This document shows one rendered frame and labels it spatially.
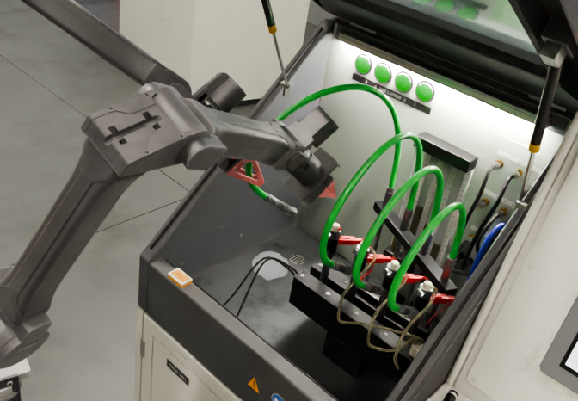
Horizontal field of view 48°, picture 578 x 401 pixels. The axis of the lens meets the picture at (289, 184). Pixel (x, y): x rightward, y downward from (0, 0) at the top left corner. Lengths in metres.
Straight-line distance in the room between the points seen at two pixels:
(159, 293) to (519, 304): 0.79
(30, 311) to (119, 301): 1.93
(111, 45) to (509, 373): 0.95
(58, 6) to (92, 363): 1.64
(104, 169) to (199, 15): 3.41
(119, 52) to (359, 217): 0.81
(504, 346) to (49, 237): 0.83
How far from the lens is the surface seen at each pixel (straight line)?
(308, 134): 1.16
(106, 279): 2.95
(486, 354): 1.30
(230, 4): 4.19
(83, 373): 2.58
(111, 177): 0.73
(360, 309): 1.48
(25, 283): 0.88
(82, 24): 1.25
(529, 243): 1.23
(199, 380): 1.57
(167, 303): 1.53
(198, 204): 1.54
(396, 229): 1.51
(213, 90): 1.27
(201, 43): 4.18
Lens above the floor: 1.91
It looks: 31 degrees down
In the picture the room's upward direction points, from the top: 10 degrees clockwise
